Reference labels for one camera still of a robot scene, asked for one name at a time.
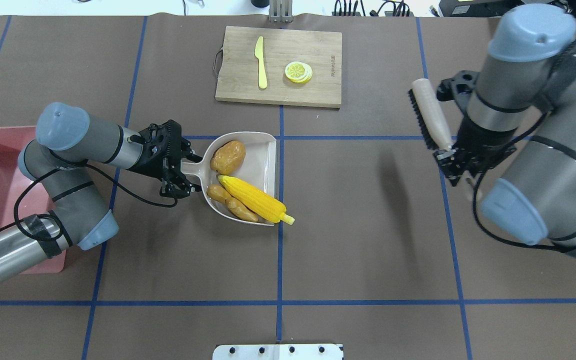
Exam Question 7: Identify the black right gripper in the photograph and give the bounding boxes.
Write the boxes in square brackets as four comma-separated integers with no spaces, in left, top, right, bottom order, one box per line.
[435,70,517,190]

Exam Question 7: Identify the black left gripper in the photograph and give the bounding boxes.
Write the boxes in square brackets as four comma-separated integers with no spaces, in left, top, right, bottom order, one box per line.
[128,120,203,199]

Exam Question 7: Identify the tan toy ginger root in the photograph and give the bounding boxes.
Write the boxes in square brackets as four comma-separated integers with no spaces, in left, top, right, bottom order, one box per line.
[206,184,259,223]

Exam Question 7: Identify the black bristle hand brush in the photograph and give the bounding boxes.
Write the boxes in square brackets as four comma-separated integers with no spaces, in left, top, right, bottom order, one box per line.
[408,78,484,202]

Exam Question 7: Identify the brown toy potato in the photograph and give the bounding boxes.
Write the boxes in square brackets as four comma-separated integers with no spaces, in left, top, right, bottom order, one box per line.
[209,140,247,175]

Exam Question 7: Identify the beige plastic dustpan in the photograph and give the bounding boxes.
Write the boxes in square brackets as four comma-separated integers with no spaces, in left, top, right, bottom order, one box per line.
[180,131,278,227]

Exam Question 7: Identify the yellow toy corn cob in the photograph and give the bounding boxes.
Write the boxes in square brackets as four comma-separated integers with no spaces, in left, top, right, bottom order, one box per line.
[217,174,295,225]

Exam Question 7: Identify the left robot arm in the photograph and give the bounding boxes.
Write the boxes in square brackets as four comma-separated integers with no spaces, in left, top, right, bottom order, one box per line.
[0,102,202,283]

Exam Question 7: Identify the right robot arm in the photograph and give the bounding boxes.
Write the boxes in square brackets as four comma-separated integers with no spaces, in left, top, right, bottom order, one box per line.
[429,3,576,259]

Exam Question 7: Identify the pink plastic bin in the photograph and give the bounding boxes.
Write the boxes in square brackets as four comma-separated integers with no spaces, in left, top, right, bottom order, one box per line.
[0,126,68,275]

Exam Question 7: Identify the wooden cutting board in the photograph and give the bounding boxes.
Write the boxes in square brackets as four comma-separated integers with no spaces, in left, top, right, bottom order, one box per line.
[215,26,343,109]

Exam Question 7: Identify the yellow plastic knife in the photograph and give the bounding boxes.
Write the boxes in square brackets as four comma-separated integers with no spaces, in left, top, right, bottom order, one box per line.
[254,36,268,90]

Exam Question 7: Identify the yellow lemon slices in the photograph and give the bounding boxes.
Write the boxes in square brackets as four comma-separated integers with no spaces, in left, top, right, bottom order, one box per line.
[284,61,314,84]

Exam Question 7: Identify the metal mounting plate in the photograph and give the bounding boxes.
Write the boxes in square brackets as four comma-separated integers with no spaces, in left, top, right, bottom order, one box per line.
[212,343,345,360]

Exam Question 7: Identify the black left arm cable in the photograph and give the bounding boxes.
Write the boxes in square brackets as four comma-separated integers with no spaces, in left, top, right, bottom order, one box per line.
[13,159,179,241]

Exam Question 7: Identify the aluminium frame post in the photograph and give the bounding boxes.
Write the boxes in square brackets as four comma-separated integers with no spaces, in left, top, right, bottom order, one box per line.
[269,0,294,24]

